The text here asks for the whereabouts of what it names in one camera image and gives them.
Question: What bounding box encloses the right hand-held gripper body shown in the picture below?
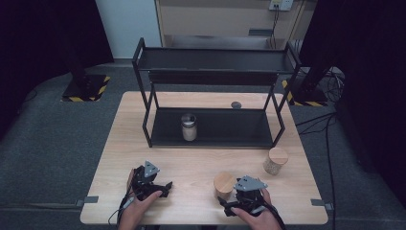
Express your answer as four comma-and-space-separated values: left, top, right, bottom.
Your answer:
233, 174, 268, 217

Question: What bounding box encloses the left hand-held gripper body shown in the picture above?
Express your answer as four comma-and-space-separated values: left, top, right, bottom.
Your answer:
131, 160, 165, 201

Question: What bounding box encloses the brown-filled jar with wooden lid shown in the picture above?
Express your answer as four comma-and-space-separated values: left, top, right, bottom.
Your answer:
213, 171, 237, 201

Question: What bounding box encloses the grain-filled jar with wooden lid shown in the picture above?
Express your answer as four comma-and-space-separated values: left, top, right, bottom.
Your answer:
262, 147, 289, 175

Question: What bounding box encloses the glass jar with metal lid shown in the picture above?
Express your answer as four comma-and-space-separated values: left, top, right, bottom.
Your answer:
180, 113, 198, 142

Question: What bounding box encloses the black metal shelf rack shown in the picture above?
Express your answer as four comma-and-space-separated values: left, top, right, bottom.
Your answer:
131, 37, 303, 150

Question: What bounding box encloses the person's right hand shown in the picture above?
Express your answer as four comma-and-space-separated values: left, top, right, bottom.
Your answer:
230, 188, 283, 230

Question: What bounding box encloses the person's left hand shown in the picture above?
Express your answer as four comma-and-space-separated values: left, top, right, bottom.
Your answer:
118, 168, 164, 230

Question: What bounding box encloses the black stand with striped base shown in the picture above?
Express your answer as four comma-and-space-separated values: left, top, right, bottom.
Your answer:
282, 44, 336, 107
60, 54, 112, 104

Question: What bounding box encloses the dark curtain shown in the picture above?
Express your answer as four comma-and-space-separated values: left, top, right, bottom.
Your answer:
0, 0, 115, 138
300, 0, 406, 205

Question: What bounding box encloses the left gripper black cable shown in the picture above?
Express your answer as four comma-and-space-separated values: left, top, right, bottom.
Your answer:
107, 171, 138, 228

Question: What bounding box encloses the grey table edge bracket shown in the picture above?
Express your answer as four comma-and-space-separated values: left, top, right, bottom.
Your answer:
76, 195, 100, 207
310, 198, 334, 212

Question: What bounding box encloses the long black floor cable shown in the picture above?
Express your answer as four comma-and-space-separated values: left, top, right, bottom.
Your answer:
295, 111, 338, 230

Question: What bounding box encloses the bundle of black cables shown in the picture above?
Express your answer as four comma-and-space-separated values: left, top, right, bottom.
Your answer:
320, 66, 347, 104

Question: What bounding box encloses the black socket cable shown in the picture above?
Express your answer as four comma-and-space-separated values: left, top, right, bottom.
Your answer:
269, 5, 281, 50

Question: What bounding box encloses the white wall power socket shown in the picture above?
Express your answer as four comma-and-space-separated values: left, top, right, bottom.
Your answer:
268, 0, 295, 12

